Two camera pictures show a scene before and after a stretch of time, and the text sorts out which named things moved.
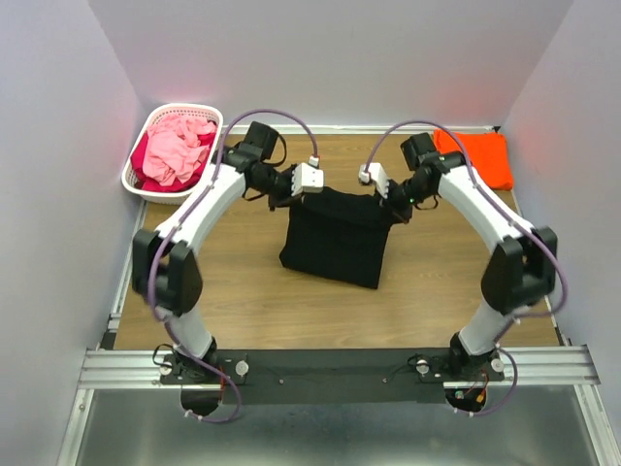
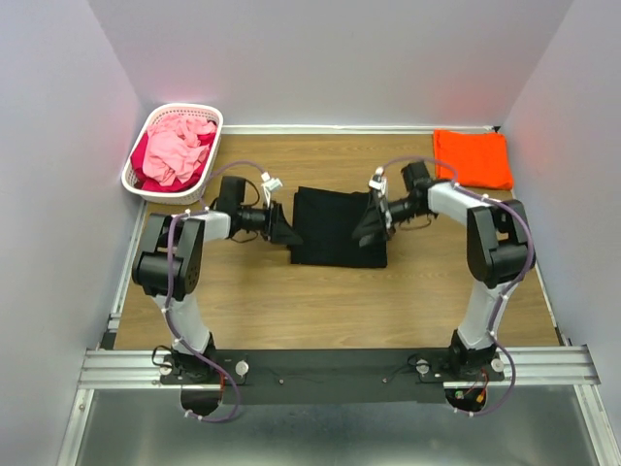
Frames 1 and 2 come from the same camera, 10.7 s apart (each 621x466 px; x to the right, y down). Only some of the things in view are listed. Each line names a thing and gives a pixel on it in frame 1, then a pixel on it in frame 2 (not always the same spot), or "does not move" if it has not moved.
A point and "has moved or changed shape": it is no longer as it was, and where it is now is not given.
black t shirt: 337,235 has moved or changed shape
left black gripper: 286,200 to 277,228
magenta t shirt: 150,184 does not move
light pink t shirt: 173,148 does not move
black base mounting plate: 334,377 does not move
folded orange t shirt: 487,153 does not move
